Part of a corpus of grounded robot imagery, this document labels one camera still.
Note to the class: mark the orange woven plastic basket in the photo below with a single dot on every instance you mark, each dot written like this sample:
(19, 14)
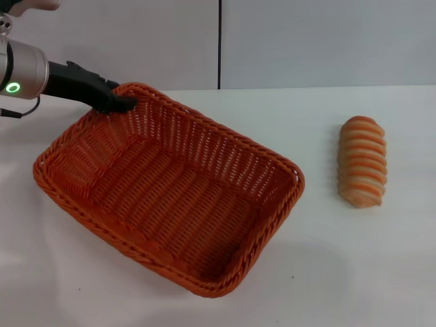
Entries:
(177, 204)

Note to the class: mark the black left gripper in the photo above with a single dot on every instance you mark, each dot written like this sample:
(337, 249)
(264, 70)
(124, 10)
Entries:
(71, 85)

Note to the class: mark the striped orange cream bread roll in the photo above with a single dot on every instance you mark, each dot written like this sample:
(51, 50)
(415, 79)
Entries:
(363, 163)

